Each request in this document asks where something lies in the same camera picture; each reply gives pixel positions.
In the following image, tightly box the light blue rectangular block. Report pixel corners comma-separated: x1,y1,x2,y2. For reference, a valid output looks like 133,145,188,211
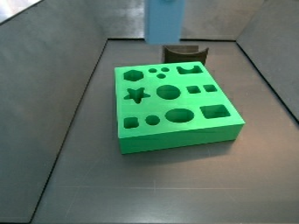
144,0,185,45

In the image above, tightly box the green shape sorter board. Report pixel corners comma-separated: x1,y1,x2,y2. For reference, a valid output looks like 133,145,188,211
114,62,245,154

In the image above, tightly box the dark brown arch block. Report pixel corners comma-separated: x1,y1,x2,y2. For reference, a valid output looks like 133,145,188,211
162,45,209,64

